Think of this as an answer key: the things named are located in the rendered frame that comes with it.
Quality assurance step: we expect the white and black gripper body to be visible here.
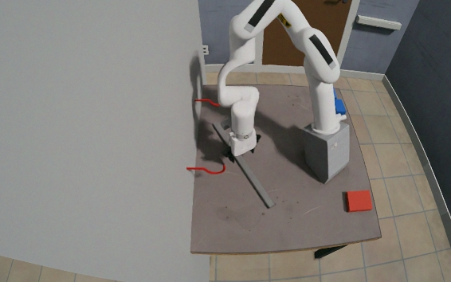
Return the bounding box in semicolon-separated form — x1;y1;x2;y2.
229;129;257;156

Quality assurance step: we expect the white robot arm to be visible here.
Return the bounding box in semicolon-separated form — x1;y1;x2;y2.
218;0;346;139

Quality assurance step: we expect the white wall panel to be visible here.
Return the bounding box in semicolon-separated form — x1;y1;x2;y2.
0;0;210;282

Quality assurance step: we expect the blue rectangular block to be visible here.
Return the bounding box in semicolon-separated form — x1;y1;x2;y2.
335;99;346;115

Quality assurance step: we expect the red flat square block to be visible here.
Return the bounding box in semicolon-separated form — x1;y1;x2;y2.
346;190;372;213

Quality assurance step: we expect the grey long bar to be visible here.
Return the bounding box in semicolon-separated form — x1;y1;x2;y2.
213;122;275;209

